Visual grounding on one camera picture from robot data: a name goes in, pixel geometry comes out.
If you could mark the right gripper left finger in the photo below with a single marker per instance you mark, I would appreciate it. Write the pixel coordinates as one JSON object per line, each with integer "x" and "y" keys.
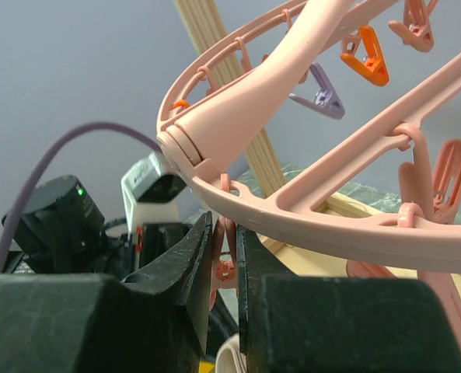
{"x": 156, "y": 320}

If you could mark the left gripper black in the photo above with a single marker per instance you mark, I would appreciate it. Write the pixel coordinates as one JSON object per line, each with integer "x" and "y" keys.
{"x": 167, "y": 253}

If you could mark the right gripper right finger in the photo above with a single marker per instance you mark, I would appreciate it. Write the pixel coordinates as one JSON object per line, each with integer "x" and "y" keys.
{"x": 292, "y": 323}

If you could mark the pink clothes peg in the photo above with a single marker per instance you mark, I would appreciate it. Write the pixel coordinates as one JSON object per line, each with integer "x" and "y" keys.
{"x": 223, "y": 258}

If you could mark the pink round clip hanger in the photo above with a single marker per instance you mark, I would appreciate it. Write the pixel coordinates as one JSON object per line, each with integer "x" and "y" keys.
{"x": 417, "y": 39}

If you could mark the brown underwear beige waistband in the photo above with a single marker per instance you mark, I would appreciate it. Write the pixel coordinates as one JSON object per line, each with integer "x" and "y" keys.
{"x": 229, "y": 359}

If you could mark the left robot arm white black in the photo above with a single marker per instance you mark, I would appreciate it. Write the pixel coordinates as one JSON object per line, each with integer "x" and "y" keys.
{"x": 62, "y": 231}

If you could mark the purple clothes peg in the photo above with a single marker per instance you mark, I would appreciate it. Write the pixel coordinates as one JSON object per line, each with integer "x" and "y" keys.
{"x": 326, "y": 101}

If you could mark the orange clothes peg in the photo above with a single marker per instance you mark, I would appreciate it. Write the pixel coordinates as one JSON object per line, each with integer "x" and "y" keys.
{"x": 372, "y": 66}

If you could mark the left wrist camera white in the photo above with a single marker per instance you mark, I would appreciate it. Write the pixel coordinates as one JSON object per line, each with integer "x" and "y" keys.
{"x": 149, "y": 190}

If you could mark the wooden hanging rack frame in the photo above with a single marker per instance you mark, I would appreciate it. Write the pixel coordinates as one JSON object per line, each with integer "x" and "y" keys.
{"x": 203, "y": 140}

